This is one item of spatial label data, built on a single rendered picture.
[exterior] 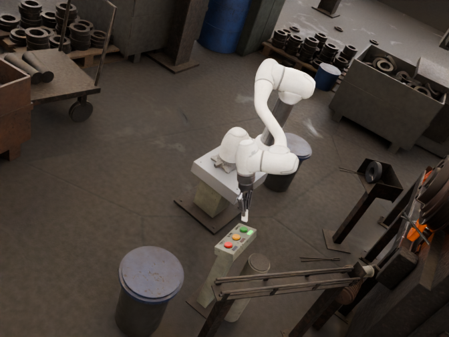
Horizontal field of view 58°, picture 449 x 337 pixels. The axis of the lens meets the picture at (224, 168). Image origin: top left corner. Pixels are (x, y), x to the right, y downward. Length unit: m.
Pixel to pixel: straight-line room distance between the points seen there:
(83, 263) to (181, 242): 0.64
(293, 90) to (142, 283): 1.25
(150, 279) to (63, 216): 0.96
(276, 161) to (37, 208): 1.63
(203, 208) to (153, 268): 1.01
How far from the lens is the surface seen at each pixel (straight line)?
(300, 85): 2.21
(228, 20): 5.24
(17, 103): 2.88
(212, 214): 2.93
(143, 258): 2.09
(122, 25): 4.36
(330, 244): 3.27
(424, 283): 2.10
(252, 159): 1.85
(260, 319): 2.61
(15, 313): 2.41
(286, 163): 1.84
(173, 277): 2.05
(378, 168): 2.93
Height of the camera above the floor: 2.10
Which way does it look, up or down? 38 degrees down
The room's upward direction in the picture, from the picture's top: 22 degrees clockwise
